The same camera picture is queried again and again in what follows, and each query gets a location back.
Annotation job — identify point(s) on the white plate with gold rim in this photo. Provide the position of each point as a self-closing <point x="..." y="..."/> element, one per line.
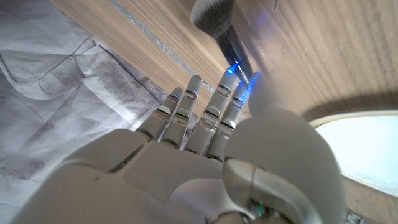
<point x="367" y="149"/>

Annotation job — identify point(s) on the black makeup brush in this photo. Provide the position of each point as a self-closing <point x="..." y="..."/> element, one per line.
<point x="217" y="18"/>

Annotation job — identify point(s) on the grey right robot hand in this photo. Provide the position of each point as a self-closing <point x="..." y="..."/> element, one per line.
<point x="186" y="174"/>

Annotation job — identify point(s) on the printed fabric backdrop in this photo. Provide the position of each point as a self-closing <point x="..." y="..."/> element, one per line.
<point x="62" y="93"/>

